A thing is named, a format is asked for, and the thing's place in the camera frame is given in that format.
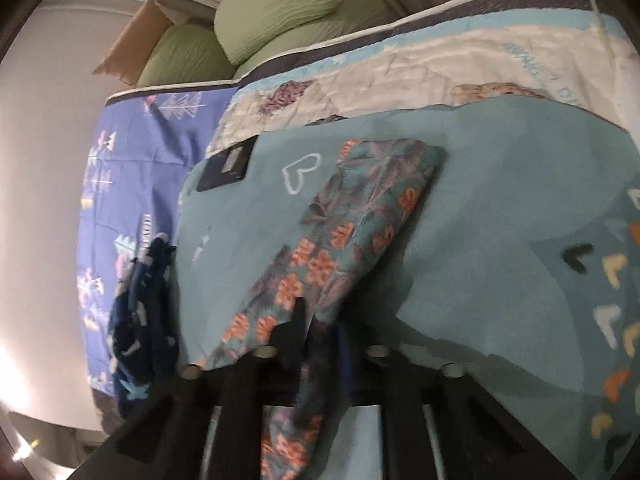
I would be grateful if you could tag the pink pillow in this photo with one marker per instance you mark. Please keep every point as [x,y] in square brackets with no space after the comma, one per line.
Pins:
[135,45]

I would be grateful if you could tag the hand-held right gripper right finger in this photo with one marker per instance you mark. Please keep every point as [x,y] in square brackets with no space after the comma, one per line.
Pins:
[362,372]

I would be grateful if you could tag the purple tree print bedsheet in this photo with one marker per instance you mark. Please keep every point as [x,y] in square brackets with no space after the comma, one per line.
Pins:
[150,160]

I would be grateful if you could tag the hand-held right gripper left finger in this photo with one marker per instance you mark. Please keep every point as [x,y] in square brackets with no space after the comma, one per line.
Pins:
[295,332]

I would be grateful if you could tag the navy star print cloth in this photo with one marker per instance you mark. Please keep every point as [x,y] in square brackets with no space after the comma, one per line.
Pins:
[140,310]

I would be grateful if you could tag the white patchwork quilt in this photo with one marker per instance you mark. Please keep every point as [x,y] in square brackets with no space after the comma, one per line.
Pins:
[400,75]

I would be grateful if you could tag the green pillow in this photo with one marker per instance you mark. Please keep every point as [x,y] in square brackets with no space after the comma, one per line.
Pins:
[185,57]
[345,17]
[270,5]

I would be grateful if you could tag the teal printed blanket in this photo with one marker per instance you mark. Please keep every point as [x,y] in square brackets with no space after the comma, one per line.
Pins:
[500,210]

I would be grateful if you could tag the teal floral small garment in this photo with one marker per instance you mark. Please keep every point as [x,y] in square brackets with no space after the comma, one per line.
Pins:
[350,210]

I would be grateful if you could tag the black flat device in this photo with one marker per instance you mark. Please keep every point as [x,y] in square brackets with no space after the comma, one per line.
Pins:
[225,165]

